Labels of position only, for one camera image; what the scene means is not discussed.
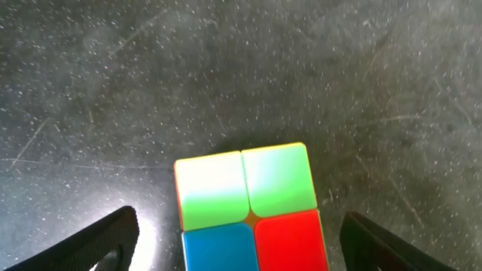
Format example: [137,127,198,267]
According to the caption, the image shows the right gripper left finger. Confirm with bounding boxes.
[0,205,141,271]

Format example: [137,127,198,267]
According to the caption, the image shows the many-coloured puzzle cube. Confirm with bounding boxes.
[172,141,331,271]

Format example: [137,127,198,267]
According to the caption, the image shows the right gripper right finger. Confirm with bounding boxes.
[339,210,459,271]

